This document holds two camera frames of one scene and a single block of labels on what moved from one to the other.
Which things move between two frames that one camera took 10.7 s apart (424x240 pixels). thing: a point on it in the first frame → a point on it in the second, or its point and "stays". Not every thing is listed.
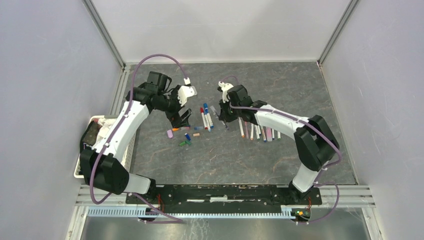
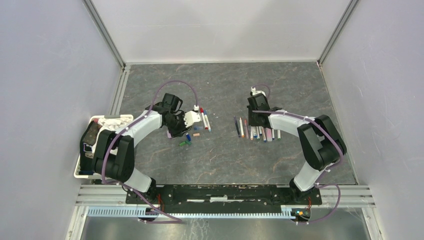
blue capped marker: (206, 108) → (254, 132)
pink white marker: (246, 129) stays
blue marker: (263, 132) stays
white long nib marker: (241, 127) stays
